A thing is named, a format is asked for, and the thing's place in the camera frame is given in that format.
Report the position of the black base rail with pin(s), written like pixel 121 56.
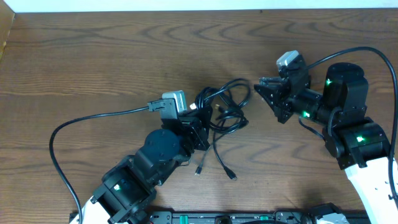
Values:
pixel 323 214

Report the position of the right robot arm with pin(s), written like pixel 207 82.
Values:
pixel 359 144

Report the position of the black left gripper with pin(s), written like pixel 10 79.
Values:
pixel 201 130

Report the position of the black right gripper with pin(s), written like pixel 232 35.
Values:
pixel 286 99

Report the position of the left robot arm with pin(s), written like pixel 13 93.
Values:
pixel 129 187

